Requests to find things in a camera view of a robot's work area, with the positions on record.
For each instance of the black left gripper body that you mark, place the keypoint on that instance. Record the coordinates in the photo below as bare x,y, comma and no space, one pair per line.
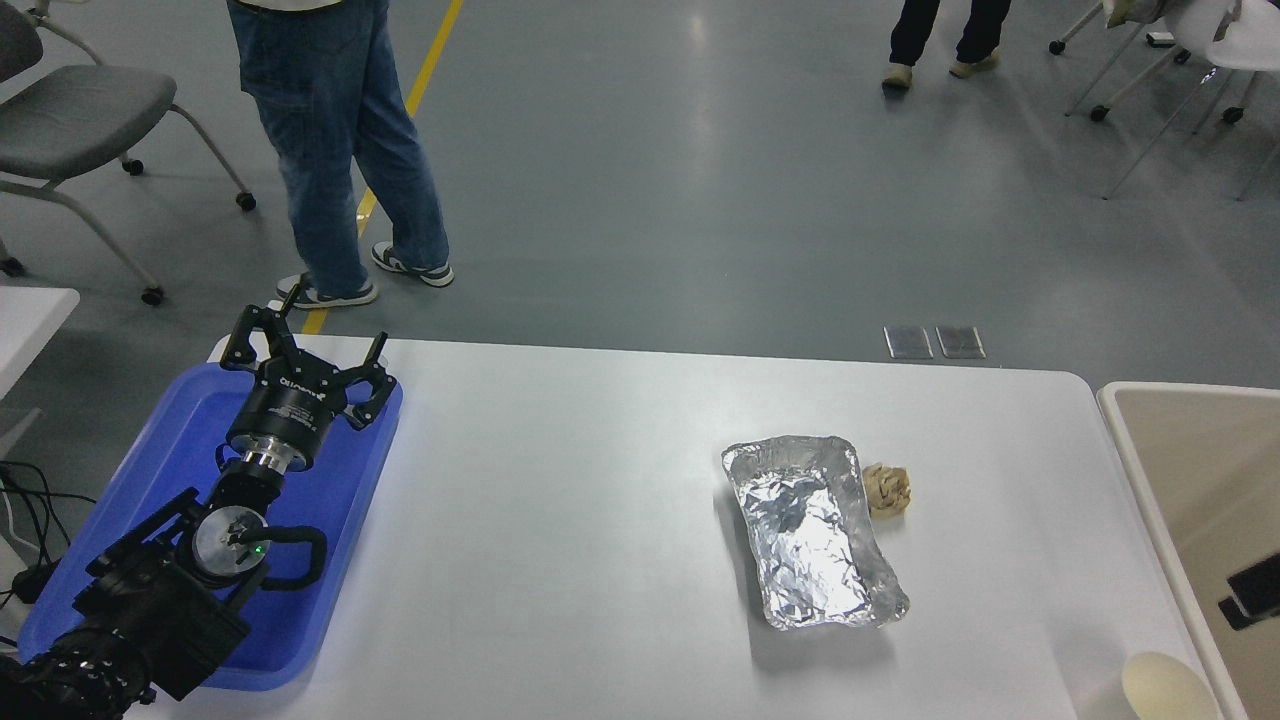
285,410

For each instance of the cream paper cup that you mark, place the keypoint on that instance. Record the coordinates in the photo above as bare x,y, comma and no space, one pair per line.
1165,690

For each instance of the silver foil tray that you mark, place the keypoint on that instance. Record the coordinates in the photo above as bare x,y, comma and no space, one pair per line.
810,530

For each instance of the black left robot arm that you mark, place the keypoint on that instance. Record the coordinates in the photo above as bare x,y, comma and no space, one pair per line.
150,610

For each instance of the blue plastic tray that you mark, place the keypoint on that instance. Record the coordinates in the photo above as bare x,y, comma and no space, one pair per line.
180,430

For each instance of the large pale bin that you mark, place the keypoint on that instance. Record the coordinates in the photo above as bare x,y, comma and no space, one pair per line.
1190,470

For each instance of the person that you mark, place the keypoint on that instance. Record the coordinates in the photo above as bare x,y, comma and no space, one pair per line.
915,30
300,130

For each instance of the white side table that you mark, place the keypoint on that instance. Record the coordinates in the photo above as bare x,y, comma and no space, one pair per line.
25,320

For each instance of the grey office chair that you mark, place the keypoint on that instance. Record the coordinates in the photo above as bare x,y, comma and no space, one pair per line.
80,110

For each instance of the crumpled tan paper ball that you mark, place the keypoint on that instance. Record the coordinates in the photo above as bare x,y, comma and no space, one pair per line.
888,490

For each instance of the metal floor plate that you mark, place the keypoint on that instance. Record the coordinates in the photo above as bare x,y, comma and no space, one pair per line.
908,343
961,343

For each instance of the white chair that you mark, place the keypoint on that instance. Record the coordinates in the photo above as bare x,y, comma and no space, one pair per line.
1200,20
1250,40

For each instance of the olive bag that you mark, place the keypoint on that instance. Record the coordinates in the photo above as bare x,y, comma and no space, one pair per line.
1130,10

